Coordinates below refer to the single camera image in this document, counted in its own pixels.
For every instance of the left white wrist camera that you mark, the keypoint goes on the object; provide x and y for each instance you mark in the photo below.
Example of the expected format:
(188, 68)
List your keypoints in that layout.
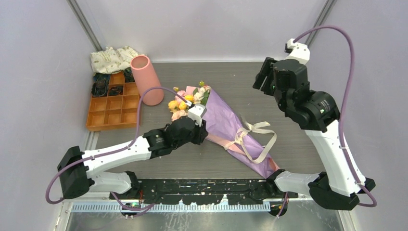
(196, 112)

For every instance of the artificial flower bunch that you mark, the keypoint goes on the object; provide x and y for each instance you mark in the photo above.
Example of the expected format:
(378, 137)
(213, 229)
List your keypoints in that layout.
(194, 95)

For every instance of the orange compartment tray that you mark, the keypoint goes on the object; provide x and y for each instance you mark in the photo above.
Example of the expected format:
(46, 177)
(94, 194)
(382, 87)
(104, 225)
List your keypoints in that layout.
(112, 112)

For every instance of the pink cylindrical vase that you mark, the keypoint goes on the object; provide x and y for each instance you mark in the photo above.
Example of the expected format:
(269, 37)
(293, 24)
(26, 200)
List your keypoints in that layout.
(145, 78)

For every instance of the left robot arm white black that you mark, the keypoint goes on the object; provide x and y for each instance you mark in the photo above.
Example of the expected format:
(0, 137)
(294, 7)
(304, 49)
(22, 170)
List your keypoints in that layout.
(87, 171)

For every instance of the dark bundle at tray top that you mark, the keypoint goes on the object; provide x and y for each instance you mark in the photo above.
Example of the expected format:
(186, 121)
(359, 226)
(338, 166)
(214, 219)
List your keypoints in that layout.
(128, 75)

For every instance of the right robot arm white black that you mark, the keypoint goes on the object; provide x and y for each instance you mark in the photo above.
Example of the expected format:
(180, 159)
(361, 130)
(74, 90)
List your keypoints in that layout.
(317, 114)

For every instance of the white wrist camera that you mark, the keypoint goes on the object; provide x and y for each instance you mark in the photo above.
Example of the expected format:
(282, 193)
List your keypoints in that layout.
(297, 51)
(196, 112)

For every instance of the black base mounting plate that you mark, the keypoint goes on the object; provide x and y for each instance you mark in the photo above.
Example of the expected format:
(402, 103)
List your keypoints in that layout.
(201, 191)

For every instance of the purple and pink wrapping paper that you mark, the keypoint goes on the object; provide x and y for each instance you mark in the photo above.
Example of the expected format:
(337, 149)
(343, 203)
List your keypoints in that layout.
(222, 124)

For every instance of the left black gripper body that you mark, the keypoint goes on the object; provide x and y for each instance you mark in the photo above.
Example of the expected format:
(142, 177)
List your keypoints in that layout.
(196, 136)

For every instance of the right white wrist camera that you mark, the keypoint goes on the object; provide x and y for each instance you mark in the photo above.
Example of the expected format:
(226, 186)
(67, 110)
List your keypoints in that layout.
(297, 51)

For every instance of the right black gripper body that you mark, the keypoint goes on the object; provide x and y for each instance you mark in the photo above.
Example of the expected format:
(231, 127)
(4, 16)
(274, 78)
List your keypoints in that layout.
(267, 70)

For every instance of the cream patterned cloth bag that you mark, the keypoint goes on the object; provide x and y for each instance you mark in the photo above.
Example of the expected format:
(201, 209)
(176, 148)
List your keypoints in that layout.
(111, 61)

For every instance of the small green-lit circuit board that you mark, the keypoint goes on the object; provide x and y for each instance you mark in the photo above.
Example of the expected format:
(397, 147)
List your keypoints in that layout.
(132, 206)

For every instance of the dark green cloth item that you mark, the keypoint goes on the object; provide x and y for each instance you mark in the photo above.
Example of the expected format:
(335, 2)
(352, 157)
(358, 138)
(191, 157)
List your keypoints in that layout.
(101, 76)

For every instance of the cream printed ribbon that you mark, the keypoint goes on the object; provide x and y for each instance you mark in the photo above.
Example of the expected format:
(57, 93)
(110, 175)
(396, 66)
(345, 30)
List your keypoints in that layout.
(243, 140)

